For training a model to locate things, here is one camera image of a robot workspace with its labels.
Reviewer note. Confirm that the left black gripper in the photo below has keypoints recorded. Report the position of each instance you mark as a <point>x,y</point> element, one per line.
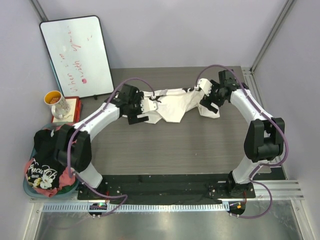
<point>136,113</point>

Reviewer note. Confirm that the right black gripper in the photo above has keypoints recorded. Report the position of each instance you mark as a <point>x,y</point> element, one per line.
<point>208,100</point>

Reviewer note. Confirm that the white robot-print t-shirt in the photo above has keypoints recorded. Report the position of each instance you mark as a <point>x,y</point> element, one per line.
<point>174,103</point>

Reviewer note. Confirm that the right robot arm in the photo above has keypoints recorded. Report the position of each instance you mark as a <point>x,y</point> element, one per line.
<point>264,140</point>

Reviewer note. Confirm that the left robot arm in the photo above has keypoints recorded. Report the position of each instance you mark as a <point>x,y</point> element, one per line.
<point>73,148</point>

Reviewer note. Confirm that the yellow-lined floral mug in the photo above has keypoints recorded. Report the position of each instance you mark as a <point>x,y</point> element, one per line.
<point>59,106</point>

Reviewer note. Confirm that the white dry-erase board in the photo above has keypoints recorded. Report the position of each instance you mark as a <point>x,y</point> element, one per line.
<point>78,56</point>

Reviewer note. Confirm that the pink t-shirt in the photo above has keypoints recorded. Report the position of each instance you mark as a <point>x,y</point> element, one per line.
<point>66,178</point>

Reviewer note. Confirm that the black floral-print t-shirt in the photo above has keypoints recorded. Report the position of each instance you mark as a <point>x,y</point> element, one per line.
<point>43,172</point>

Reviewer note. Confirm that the teal laundry basket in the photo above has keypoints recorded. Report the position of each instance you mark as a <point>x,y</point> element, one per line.
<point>30,190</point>

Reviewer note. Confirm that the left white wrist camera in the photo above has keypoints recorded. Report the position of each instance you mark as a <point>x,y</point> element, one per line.
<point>147,105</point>

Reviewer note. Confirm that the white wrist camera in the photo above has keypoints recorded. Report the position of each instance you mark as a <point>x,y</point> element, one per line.
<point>147,105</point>
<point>203,84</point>

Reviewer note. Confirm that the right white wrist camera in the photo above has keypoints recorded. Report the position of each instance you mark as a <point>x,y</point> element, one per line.
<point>203,84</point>

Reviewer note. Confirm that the right corner aluminium post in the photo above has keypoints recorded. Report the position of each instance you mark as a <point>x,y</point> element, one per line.
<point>280,19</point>

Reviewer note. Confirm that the corner aluminium post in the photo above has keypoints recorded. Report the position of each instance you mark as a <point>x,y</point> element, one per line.
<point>280,19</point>
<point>39,10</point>

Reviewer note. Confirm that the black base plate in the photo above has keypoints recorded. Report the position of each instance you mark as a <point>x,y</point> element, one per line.
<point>175,186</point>

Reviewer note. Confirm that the slotted cable duct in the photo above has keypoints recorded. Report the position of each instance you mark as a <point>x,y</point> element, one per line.
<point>95,207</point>

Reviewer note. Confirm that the right aluminium frame rail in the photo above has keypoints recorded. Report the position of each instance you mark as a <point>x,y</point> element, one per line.
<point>280,189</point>

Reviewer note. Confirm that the left corner aluminium post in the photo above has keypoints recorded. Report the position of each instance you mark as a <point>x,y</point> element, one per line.
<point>39,10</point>

